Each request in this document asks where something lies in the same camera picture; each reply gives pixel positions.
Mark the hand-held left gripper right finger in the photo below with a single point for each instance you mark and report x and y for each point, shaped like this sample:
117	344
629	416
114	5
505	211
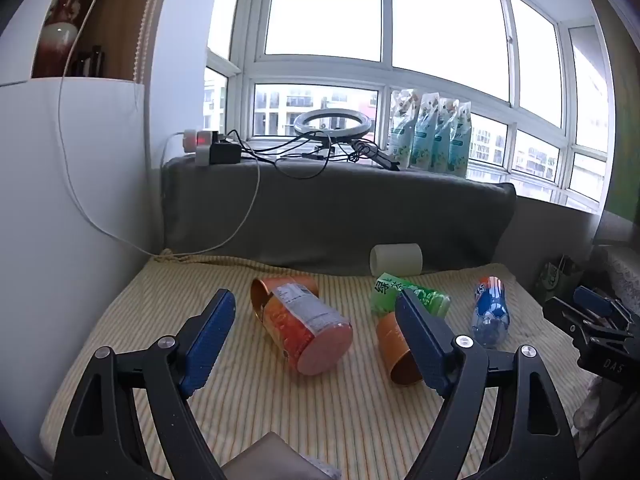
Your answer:
420	347

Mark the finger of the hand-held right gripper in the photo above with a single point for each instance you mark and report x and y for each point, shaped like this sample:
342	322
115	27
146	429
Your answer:
567	315
592	297

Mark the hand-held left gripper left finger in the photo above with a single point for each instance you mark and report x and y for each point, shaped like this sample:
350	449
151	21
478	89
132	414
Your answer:
210	340

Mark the orange labelled noodle cup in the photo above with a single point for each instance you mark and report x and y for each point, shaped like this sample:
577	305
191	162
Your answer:
310	332

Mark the orange paper cup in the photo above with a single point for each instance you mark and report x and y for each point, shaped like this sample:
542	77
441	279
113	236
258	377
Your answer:
262	295
395	347

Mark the white translucent cup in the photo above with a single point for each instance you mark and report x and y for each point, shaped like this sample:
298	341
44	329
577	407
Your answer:
397	259

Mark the white lace cloth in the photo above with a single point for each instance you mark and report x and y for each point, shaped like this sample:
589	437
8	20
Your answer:
622	270

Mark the green tea bottle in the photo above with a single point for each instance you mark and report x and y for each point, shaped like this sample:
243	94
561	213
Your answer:
390	292

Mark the clear plastic bottle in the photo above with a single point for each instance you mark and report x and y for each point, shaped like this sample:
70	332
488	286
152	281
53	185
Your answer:
492	310

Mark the striped yellow mat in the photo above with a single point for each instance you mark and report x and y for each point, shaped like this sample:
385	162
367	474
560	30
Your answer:
240	410

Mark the grey folded cloth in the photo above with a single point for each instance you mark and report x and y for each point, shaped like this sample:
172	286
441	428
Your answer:
280	460

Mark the grey cloth cover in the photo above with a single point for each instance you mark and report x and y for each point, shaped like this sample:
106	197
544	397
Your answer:
350	215

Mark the black power adapter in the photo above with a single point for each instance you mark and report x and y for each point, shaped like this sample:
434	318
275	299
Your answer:
225	152

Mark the white cabinet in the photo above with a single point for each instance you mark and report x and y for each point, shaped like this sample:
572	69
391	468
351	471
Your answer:
75	200

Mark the white power strip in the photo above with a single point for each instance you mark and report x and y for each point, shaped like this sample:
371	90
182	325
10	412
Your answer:
195	142

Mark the white and red vase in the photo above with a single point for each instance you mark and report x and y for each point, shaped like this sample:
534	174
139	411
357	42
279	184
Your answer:
57	40

